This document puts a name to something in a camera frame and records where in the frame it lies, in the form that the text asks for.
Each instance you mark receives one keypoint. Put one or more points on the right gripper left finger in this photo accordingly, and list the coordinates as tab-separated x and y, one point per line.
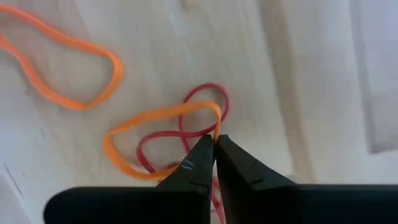
155	205

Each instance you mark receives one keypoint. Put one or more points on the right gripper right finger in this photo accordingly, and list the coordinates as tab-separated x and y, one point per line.
280	205

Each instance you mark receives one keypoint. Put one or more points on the orange rubber band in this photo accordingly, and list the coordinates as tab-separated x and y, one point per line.
161	114
118	74

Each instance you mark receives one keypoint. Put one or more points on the red rubber band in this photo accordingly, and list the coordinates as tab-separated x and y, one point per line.
226	105

